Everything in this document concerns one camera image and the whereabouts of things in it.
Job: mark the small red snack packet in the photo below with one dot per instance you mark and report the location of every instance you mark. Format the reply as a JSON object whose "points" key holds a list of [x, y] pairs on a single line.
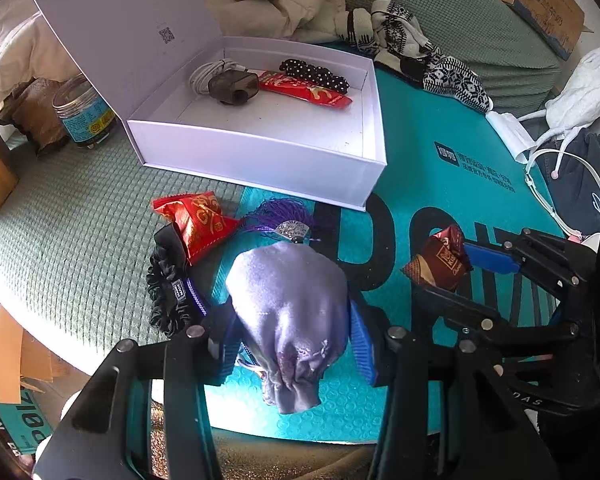
{"points": [[200, 220]]}

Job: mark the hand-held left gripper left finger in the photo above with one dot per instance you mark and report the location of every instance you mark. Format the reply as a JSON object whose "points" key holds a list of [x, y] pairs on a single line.
{"points": [[225, 347]]}

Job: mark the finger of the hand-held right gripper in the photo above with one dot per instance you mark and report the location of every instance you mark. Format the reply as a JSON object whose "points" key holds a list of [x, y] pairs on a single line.
{"points": [[490, 259], [460, 310]]}

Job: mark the glass jar blue label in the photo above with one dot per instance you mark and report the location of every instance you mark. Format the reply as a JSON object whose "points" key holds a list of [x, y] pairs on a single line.
{"points": [[82, 115]]}

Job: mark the long red snack packet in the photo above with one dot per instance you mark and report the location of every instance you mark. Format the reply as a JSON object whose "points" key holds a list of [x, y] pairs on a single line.
{"points": [[305, 92]]}

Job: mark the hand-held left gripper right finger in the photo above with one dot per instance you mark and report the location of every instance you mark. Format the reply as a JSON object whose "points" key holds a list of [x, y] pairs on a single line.
{"points": [[362, 347]]}

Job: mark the dark navy garment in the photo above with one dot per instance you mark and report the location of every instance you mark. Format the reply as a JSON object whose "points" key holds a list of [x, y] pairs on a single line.
{"points": [[575, 185]]}

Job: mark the black satin scrunchie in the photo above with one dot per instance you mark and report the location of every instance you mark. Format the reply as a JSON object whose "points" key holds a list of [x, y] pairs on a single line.
{"points": [[162, 295]]}

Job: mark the flat cardboard piece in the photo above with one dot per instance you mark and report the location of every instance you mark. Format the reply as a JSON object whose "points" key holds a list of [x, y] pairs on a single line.
{"points": [[10, 350]]}

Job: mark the small brown snack packet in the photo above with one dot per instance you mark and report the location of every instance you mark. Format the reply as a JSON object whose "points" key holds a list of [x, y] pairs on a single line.
{"points": [[440, 262]]}

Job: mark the charger block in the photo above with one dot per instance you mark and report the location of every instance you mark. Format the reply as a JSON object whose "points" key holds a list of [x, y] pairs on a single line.
{"points": [[232, 87]]}

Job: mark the white cloth bag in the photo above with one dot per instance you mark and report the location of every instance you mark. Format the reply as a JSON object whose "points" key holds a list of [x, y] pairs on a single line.
{"points": [[580, 90]]}

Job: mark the purple tassel fan ornament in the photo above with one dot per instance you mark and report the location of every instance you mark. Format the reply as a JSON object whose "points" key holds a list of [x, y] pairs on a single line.
{"points": [[280, 215]]}

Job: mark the white lidded gift box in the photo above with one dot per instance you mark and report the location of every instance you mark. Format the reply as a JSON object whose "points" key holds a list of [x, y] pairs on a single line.
{"points": [[280, 125]]}

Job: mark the brown crinkled bag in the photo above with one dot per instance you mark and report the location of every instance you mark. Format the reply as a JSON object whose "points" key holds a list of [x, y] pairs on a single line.
{"points": [[35, 115]]}

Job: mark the white folded cloth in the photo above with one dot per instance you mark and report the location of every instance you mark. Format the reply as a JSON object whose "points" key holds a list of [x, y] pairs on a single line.
{"points": [[505, 130]]}

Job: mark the green textured bed cover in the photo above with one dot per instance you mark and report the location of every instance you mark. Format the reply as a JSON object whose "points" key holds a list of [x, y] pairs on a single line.
{"points": [[80, 210]]}

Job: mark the polka-dot scrunchie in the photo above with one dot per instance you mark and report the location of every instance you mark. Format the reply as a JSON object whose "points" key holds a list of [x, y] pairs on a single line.
{"points": [[320, 75]]}

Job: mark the purple satin pouch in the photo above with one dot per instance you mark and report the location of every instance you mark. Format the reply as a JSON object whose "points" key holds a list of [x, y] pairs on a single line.
{"points": [[290, 310]]}

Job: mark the teal foam mat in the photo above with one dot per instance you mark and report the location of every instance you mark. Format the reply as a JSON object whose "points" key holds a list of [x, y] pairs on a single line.
{"points": [[430, 185]]}

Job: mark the white puffer jacket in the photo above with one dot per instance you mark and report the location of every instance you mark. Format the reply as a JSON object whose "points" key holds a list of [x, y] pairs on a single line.
{"points": [[20, 55]]}

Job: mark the teal printed bag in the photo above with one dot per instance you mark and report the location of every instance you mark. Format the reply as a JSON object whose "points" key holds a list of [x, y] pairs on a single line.
{"points": [[20, 422]]}

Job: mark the large open cardboard box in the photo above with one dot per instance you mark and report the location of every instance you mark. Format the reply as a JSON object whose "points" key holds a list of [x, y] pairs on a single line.
{"points": [[540, 0]]}

